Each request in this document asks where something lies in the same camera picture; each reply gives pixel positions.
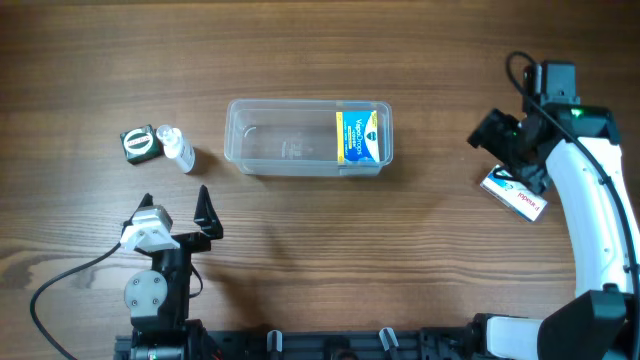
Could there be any blue VapoDrops box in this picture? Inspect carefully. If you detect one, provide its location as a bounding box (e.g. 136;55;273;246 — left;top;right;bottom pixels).
335;110;380;163

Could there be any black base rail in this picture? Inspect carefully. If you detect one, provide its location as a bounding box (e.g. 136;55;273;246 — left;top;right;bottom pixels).
113;327;492;360

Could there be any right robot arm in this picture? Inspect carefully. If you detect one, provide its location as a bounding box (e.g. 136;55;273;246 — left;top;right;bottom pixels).
468;104;639;359

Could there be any white Panadol box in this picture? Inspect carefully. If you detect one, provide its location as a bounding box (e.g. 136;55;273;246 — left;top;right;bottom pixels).
480;165;547;222

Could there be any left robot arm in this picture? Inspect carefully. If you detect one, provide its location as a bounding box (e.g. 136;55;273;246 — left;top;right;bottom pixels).
119;186;224;359

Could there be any green Zam-Buk box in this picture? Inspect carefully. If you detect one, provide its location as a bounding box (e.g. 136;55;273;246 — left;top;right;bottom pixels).
120;124;162;165

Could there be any clear plastic container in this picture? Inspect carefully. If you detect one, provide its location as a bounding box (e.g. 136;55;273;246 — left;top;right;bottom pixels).
224;98;394;177

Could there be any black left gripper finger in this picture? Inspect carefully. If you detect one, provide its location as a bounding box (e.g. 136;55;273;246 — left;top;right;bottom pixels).
125;193;153;224
194;185;223;236

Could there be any white spray bottle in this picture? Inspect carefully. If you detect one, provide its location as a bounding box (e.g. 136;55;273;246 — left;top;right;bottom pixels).
156;125;196;173

